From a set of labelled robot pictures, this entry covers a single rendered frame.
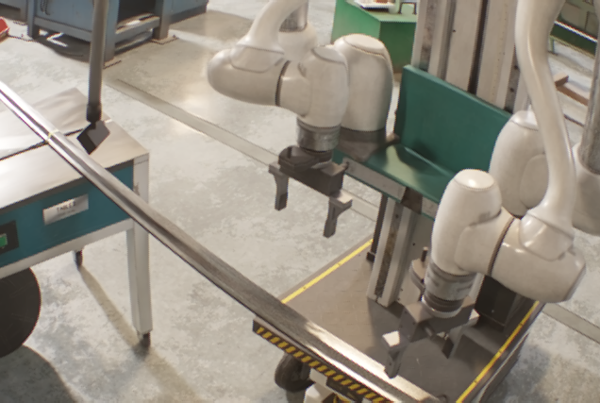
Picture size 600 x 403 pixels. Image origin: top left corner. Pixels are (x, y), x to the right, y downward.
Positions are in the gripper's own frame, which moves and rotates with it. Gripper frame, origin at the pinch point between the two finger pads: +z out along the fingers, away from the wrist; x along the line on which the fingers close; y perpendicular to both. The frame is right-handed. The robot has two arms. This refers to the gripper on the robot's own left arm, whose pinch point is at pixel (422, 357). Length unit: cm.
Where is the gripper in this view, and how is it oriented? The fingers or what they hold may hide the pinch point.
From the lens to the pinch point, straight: 131.1
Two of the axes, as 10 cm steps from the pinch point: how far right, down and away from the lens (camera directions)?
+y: 4.2, 5.3, -7.4
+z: -1.1, 8.3, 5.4
